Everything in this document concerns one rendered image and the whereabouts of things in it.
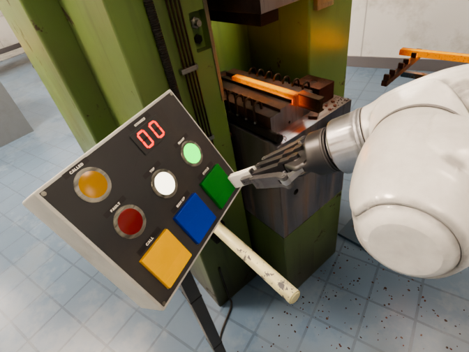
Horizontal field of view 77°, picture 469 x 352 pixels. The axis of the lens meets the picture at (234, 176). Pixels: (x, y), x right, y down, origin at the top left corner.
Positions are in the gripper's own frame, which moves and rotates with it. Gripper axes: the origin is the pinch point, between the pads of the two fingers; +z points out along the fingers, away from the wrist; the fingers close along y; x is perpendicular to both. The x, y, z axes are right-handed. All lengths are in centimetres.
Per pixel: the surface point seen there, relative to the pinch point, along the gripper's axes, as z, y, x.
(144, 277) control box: 8.3, -25.1, 1.2
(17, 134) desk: 353, 104, 88
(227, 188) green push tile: 7.6, 1.0, -1.8
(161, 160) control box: 8.3, -7.0, 13.0
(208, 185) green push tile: 7.6, -2.7, 2.3
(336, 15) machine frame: -5, 87, 7
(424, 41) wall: -3, 324, -89
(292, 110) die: 7.7, 44.5, -5.7
